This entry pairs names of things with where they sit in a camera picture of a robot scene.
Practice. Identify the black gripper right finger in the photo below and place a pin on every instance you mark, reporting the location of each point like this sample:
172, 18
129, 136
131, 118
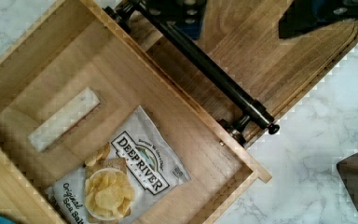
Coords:
305, 16

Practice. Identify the Deep River chips bag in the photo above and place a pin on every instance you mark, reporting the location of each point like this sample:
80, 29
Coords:
122, 180

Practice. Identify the black drawer handle bar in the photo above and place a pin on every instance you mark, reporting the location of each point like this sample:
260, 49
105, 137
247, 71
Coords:
252, 110

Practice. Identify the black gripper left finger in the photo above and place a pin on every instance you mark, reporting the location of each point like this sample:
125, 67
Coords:
187, 15

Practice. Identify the light wooden drawer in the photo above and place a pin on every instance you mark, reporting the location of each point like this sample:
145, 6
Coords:
74, 45

